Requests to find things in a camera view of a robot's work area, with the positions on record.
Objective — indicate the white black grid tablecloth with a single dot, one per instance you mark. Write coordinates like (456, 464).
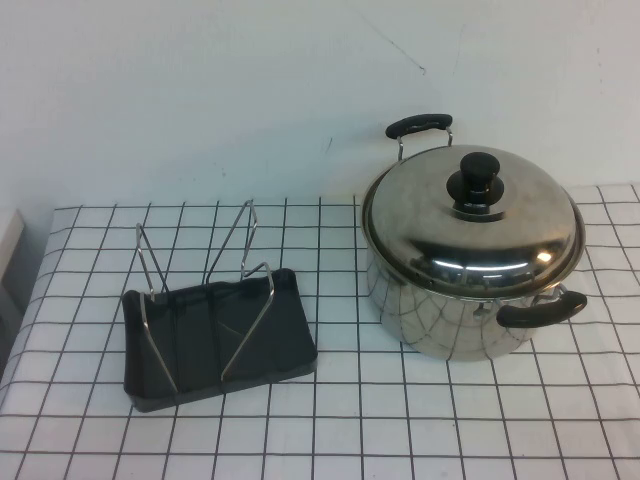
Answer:
(320, 430)

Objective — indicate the beige board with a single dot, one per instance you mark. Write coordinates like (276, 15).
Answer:
(9, 250)

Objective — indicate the stainless steel pot lid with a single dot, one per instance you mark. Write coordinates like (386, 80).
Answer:
(425, 225)

